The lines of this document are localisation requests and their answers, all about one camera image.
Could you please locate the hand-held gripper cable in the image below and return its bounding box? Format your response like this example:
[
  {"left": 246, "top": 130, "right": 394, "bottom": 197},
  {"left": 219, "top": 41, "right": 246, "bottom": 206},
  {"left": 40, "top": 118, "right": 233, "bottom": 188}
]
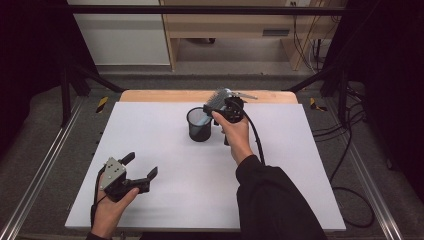
[
  {"left": 90, "top": 165, "right": 110, "bottom": 229},
  {"left": 240, "top": 109, "right": 267, "bottom": 166}
]

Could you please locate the person's left hand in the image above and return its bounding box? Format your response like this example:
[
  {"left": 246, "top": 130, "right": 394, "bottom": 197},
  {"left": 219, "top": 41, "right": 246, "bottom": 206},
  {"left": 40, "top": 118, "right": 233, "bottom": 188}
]
[{"left": 90, "top": 186, "right": 140, "bottom": 238}]

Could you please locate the silver aluminium rail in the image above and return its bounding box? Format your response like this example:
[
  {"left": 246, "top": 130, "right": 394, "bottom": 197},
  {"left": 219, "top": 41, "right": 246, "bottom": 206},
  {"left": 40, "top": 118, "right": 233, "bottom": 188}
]
[
  {"left": 326, "top": 98, "right": 405, "bottom": 240},
  {"left": 0, "top": 96, "right": 85, "bottom": 240}
]

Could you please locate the light blue hairbrush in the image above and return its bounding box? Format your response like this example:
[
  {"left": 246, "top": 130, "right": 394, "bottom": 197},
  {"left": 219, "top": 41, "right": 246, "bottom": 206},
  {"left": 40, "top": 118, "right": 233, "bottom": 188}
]
[{"left": 192, "top": 87, "right": 234, "bottom": 128}]

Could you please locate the black metal stand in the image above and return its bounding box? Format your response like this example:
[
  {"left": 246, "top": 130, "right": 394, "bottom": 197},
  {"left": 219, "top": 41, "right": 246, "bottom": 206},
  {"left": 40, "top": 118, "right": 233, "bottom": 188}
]
[
  {"left": 59, "top": 62, "right": 125, "bottom": 128},
  {"left": 283, "top": 63, "right": 350, "bottom": 127}
]

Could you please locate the left hand-held gripper cable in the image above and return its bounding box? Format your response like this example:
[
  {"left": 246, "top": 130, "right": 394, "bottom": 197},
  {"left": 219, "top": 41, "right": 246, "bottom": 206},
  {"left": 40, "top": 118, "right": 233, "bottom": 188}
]
[{"left": 90, "top": 165, "right": 110, "bottom": 229}]

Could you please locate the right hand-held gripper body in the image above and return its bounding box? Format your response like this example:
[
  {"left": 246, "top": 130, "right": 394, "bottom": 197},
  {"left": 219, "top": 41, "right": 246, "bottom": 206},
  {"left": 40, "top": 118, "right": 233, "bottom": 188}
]
[{"left": 214, "top": 91, "right": 259, "bottom": 125}]

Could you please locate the black looped floor cable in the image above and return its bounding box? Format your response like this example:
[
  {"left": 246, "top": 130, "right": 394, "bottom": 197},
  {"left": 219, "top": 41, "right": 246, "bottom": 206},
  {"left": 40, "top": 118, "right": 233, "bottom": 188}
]
[{"left": 329, "top": 99, "right": 376, "bottom": 230}]

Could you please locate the right hand-held gripper cable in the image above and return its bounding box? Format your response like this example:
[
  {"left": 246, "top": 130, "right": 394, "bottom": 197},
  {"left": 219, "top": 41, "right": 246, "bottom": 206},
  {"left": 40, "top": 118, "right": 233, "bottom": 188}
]
[{"left": 240, "top": 109, "right": 267, "bottom": 166}]

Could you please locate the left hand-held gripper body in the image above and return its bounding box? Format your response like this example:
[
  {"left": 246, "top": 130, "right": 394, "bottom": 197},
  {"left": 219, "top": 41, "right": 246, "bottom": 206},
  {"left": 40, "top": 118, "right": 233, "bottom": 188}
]
[{"left": 98, "top": 156, "right": 152, "bottom": 203}]

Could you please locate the black mesh pen cup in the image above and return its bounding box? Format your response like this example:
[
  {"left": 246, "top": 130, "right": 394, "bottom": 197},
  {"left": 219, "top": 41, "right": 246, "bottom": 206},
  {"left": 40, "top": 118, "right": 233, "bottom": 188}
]
[{"left": 185, "top": 106, "right": 214, "bottom": 143}]

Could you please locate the white cabinet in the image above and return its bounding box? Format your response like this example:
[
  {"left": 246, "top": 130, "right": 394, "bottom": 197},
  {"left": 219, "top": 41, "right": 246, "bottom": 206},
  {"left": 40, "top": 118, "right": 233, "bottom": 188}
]
[{"left": 65, "top": 0, "right": 171, "bottom": 66}]

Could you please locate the bundle of hanging cables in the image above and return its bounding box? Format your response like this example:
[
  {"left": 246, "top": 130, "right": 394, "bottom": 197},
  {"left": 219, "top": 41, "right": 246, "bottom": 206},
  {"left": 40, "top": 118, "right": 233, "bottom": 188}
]
[{"left": 291, "top": 1, "right": 335, "bottom": 74}]

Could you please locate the light wooden desk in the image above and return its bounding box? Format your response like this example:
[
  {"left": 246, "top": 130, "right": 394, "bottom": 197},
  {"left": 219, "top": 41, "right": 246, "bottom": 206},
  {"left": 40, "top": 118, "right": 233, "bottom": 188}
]
[{"left": 161, "top": 0, "right": 338, "bottom": 72}]

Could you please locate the person's right hand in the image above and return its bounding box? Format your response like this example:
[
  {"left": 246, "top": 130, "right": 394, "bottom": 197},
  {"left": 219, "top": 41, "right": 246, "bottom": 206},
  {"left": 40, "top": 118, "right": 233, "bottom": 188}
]
[{"left": 211, "top": 110, "right": 254, "bottom": 166}]

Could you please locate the black horizontal frame bar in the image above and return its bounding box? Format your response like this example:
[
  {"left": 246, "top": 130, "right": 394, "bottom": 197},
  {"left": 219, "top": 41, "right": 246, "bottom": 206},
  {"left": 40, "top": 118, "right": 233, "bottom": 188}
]
[{"left": 65, "top": 4, "right": 348, "bottom": 16}]

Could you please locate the wooden table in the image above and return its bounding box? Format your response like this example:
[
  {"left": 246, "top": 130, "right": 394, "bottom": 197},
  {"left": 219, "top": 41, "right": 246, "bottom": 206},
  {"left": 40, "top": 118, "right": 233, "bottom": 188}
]
[{"left": 119, "top": 89, "right": 299, "bottom": 105}]

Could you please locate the dark curtain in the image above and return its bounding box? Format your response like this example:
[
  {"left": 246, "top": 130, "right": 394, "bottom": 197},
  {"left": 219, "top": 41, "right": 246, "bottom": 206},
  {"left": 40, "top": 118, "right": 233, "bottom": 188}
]
[
  {"left": 0, "top": 0, "right": 98, "bottom": 158},
  {"left": 322, "top": 0, "right": 424, "bottom": 203}
]

